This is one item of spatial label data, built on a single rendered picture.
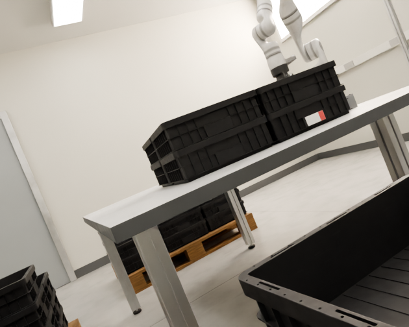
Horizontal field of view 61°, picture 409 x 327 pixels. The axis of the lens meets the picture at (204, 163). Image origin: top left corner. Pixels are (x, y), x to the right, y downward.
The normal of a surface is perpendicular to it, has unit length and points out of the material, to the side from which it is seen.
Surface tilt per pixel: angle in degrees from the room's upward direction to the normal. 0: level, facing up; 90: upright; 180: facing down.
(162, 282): 90
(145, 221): 90
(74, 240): 90
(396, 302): 0
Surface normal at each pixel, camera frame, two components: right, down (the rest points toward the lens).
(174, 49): 0.36, -0.13
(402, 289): -0.38, -0.92
